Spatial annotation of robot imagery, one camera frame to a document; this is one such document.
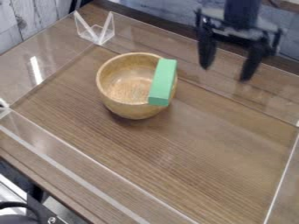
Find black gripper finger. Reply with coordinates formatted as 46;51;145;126
197;24;217;70
239;41;267;81

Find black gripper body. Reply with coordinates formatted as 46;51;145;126
192;0;284;58

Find green rectangular block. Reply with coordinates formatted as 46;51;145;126
148;59;177;107

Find wooden bowl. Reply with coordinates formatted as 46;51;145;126
96;52;177;120

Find clear acrylic tray walls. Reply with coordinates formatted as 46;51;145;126
0;10;299;224

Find clear acrylic corner bracket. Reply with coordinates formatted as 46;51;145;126
73;11;115;46

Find black metal table bracket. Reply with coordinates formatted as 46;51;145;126
25;195;68;224

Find black cable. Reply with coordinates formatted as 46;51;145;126
0;200;33;224

